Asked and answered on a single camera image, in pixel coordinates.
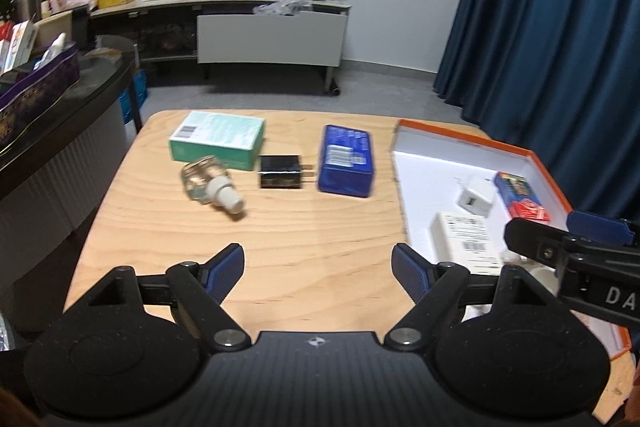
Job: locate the small white carton box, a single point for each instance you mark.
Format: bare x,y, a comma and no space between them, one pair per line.
465,242

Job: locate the black charger plug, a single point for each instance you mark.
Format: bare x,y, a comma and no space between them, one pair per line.
280,172

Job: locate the white USB charger cube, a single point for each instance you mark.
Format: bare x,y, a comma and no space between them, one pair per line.
475,199

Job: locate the dark glass-top coffee table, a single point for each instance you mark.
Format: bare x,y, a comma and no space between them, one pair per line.
50,167

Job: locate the cream carton box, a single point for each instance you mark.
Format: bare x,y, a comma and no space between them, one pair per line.
52,24

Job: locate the mint green carton box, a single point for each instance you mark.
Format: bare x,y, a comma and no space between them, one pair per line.
220,134

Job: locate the orange-edged white cardboard tray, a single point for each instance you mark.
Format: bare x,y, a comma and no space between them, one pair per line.
425,187

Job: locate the clear glass bottle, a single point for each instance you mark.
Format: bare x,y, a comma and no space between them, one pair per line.
200,177

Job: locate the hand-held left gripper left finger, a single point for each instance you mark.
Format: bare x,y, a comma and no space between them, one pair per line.
222,269

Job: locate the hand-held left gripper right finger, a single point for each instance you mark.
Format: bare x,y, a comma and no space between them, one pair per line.
407,272

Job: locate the steel cup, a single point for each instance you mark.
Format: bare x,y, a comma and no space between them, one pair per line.
27,7

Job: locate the long TV cabinet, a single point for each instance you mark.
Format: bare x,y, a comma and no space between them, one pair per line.
150,7

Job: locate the purple patterned tin tray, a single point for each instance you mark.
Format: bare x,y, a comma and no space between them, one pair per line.
35,97

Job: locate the blue plastic box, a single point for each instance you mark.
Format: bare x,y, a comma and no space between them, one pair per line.
347,162

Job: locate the red playing card box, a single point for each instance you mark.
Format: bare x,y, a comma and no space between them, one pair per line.
520,197

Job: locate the pile of medicine boxes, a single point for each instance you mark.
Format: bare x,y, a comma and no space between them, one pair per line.
20,42

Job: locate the dark blue curtain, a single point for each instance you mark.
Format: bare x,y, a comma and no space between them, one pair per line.
550,32

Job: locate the blue plastic bag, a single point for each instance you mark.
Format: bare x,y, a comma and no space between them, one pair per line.
135,92

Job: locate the crumpled clear plastic bags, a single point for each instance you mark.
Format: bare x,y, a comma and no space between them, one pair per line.
280,8

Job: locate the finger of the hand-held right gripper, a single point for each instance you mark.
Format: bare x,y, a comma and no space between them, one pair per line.
535,239
600,227

